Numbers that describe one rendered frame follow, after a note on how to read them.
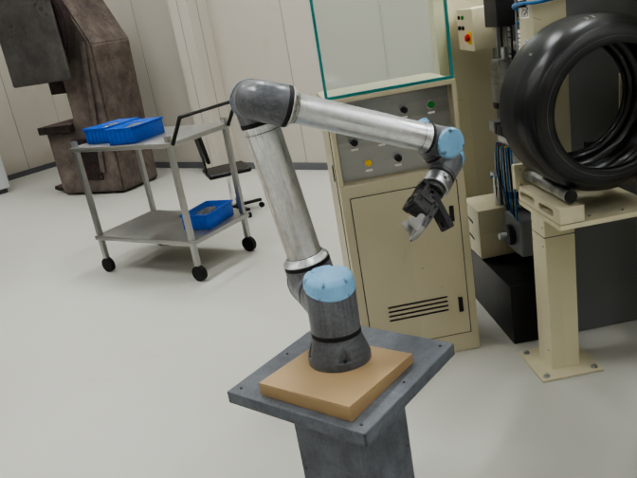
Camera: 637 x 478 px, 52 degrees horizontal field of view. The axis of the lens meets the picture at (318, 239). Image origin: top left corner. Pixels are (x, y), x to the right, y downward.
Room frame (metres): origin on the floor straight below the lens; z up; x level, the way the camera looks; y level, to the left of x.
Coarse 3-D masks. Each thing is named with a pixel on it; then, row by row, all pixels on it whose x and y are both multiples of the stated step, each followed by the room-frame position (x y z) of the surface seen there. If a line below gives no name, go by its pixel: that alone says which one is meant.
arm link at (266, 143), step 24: (240, 120) 1.92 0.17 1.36; (264, 144) 1.90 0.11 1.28; (264, 168) 1.90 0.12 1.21; (288, 168) 1.91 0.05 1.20; (264, 192) 1.93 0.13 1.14; (288, 192) 1.90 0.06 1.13; (288, 216) 1.89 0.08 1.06; (288, 240) 1.90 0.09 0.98; (312, 240) 1.91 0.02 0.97; (288, 264) 1.91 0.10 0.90; (312, 264) 1.87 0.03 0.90; (288, 288) 1.98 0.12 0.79
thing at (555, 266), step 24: (528, 0) 2.49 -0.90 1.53; (528, 24) 2.50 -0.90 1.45; (552, 240) 2.46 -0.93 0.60; (552, 264) 2.46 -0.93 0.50; (552, 288) 2.46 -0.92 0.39; (552, 312) 2.46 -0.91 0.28; (576, 312) 2.47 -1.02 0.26; (552, 336) 2.46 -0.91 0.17; (576, 336) 2.47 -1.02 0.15; (552, 360) 2.46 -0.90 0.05; (576, 360) 2.47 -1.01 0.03
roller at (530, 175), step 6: (528, 174) 2.40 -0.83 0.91; (534, 174) 2.37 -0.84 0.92; (528, 180) 2.40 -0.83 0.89; (534, 180) 2.34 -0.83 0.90; (540, 180) 2.29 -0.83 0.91; (546, 180) 2.26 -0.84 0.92; (540, 186) 2.28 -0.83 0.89; (546, 186) 2.24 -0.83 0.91; (552, 186) 2.20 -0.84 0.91; (558, 186) 2.17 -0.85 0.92; (552, 192) 2.19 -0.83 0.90; (558, 192) 2.14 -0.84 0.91; (564, 192) 2.11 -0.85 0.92; (570, 192) 2.09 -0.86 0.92; (564, 198) 2.10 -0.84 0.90; (570, 198) 2.09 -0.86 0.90; (576, 198) 2.09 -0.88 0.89
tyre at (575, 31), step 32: (544, 32) 2.24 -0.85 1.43; (576, 32) 2.09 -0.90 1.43; (608, 32) 2.07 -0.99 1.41; (512, 64) 2.28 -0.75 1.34; (544, 64) 2.09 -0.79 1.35; (512, 96) 2.19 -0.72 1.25; (544, 96) 2.06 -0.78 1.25; (512, 128) 2.19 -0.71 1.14; (544, 128) 2.06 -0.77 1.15; (544, 160) 2.08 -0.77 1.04; (576, 160) 2.34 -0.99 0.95; (608, 160) 2.32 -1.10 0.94
